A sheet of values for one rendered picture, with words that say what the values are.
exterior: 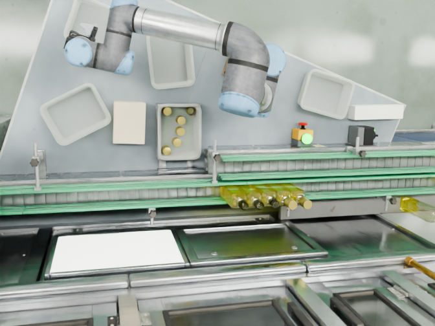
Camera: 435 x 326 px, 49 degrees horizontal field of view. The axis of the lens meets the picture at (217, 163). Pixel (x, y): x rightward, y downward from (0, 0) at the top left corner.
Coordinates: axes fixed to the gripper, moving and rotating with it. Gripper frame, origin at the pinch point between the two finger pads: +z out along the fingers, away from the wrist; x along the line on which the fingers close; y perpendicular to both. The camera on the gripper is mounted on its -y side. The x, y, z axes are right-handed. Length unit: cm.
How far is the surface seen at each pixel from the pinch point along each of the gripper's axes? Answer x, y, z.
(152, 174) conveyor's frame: 40, -36, 2
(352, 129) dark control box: -3, -116, 14
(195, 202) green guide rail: 42, -53, -9
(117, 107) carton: 19.5, -15.3, 7.6
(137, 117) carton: 20.7, -23.6, 7.5
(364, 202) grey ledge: 24, -128, 1
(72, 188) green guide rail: 49, -8, -9
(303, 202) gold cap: 25, -86, -26
